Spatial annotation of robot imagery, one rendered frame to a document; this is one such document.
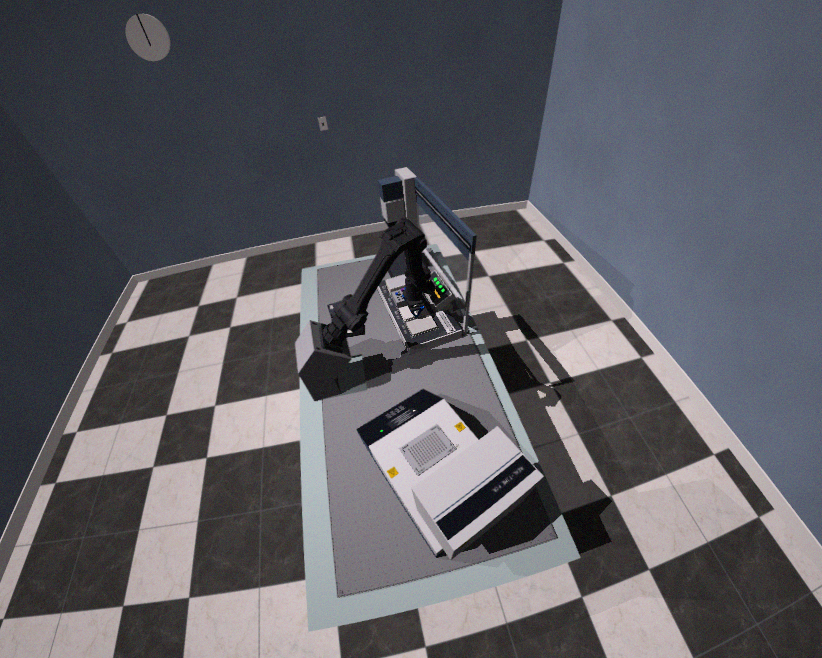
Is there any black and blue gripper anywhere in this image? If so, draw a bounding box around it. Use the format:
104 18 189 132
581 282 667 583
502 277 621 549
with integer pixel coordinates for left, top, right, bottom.
402 289 424 318

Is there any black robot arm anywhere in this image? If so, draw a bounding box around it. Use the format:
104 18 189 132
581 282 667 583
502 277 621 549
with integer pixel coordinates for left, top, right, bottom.
319 218 435 353

